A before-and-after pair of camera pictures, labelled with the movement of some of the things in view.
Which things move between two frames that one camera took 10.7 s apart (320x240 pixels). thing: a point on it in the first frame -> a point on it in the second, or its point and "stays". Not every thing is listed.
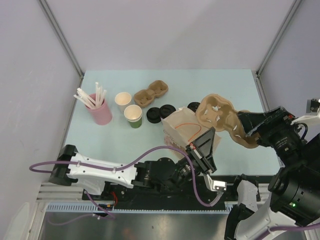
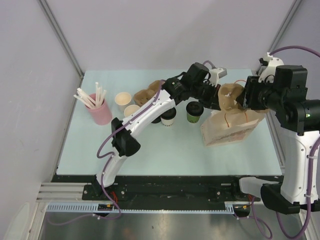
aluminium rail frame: (50, 192) stays
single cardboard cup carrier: (218, 112) -> (227, 95)
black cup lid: (193, 106) stays
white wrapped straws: (99, 96) stays
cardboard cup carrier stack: (144, 98) stays
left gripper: (203, 145) -> (212, 102)
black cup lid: (166, 110) stays
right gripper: (283, 119) -> (247, 99)
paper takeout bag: (181, 127) -> (232, 122)
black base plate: (199, 190) stays
